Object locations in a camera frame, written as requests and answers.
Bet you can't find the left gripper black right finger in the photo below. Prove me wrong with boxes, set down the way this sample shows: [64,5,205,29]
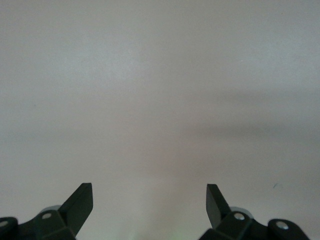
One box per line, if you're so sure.
[198,184,270,240]

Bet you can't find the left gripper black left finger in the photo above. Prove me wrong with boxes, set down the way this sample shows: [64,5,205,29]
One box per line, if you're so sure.
[17,183,94,240]

